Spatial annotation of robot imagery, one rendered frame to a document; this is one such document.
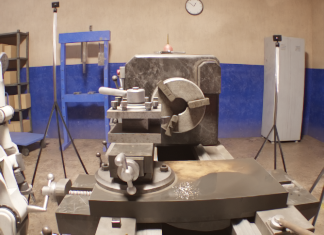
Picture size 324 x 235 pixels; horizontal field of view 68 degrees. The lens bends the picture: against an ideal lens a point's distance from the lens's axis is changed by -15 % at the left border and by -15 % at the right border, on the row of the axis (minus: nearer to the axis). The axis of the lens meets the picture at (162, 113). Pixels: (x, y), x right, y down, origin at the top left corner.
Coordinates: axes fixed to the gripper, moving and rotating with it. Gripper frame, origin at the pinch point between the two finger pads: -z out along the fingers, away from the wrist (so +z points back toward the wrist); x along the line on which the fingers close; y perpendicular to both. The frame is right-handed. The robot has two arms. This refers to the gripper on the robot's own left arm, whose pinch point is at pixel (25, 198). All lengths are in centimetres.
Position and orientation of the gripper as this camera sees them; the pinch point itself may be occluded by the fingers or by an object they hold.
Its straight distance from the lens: 162.9
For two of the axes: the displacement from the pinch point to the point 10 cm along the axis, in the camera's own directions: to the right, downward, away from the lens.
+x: 9.8, -2.1, 0.3
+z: -2.0, -9.6, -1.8
